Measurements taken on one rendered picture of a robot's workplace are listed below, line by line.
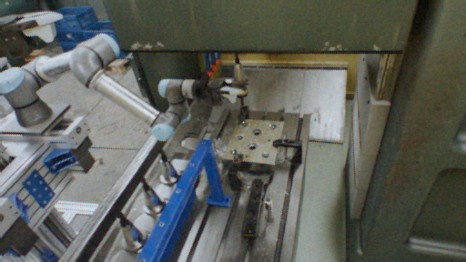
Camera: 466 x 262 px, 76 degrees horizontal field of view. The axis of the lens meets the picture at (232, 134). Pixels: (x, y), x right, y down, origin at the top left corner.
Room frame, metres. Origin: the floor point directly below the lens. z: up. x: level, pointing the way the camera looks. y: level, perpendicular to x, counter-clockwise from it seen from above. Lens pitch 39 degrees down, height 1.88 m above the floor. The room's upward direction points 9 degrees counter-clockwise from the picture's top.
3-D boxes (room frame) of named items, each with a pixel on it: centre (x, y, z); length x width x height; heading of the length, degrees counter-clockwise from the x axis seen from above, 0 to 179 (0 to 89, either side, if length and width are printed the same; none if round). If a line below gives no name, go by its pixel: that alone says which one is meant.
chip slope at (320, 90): (1.60, -0.30, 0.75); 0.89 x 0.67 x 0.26; 68
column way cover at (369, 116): (0.81, -0.47, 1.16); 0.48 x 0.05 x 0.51; 158
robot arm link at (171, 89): (1.08, 0.21, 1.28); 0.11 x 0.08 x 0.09; 69
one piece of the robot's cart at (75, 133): (1.24, 0.91, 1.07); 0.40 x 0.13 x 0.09; 74
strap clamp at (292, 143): (0.96, -0.23, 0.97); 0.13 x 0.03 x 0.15; 68
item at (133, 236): (0.45, 0.29, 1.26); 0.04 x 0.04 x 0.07
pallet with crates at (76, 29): (4.68, 1.85, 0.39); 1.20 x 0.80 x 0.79; 67
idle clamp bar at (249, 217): (0.69, -0.04, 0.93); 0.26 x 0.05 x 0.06; 163
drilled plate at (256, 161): (1.03, -0.10, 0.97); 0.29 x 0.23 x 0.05; 158
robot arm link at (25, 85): (1.25, 0.91, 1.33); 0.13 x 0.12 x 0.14; 157
